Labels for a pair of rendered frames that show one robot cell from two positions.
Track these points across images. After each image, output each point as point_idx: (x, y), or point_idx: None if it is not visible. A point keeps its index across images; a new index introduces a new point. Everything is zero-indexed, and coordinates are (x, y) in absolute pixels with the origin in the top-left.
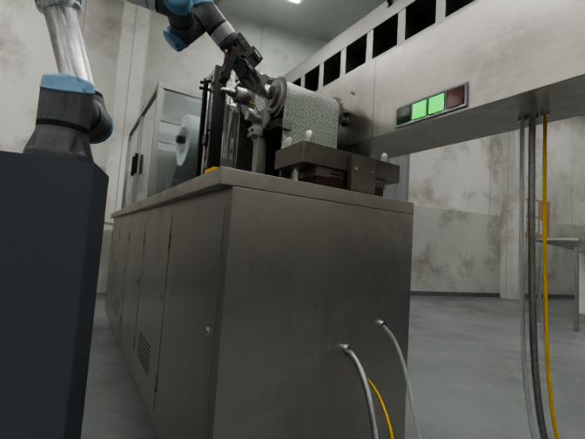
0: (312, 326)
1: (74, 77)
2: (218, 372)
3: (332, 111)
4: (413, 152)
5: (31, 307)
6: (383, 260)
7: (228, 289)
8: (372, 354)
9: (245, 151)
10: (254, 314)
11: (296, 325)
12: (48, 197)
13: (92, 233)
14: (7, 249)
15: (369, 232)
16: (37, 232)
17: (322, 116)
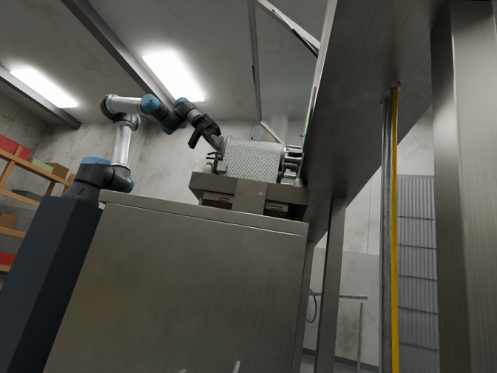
0: (148, 333)
1: (92, 156)
2: (52, 346)
3: (274, 152)
4: (368, 179)
5: (24, 282)
6: (252, 283)
7: (80, 278)
8: None
9: None
10: (95, 304)
11: (131, 326)
12: (52, 218)
13: (73, 243)
14: (29, 246)
15: (235, 249)
16: (42, 237)
17: (262, 158)
